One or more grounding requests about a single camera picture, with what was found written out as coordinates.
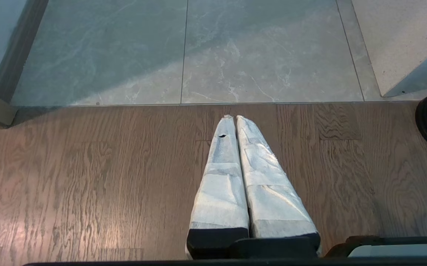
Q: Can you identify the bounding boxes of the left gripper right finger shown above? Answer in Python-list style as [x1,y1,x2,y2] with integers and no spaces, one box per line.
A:
[236,115,322,258]

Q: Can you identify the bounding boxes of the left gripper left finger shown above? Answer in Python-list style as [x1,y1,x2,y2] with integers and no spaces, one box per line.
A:
[185,115,250,260]

